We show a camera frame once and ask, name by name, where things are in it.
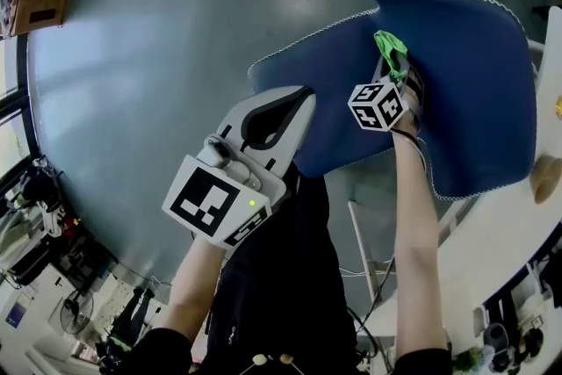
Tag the white table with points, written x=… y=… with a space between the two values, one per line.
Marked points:
x=483 y=254

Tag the person's right hand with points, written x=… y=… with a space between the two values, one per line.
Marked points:
x=415 y=105

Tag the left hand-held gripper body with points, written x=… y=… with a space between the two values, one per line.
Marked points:
x=202 y=197

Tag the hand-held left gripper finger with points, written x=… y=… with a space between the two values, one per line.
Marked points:
x=294 y=145
x=235 y=123

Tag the black floor fan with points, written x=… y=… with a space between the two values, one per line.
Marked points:
x=77 y=312

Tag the person's left forearm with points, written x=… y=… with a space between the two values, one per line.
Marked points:
x=193 y=285

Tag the heap of bags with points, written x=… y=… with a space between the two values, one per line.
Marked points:
x=35 y=197

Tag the cardboard box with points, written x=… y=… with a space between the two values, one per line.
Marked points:
x=39 y=0

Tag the green cloth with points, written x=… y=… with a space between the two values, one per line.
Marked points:
x=391 y=46

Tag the white metal leg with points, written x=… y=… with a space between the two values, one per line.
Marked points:
x=362 y=250

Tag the blue chair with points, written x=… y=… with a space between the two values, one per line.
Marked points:
x=461 y=101

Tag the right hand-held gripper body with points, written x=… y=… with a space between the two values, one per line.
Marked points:
x=377 y=110

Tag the person's black clothing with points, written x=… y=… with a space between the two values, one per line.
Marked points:
x=281 y=276

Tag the brown round fruit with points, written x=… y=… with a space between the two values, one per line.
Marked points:
x=546 y=180

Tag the black wrist bands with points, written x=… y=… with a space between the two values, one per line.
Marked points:
x=415 y=140

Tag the person's right forearm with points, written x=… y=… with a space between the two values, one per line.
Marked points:
x=417 y=254

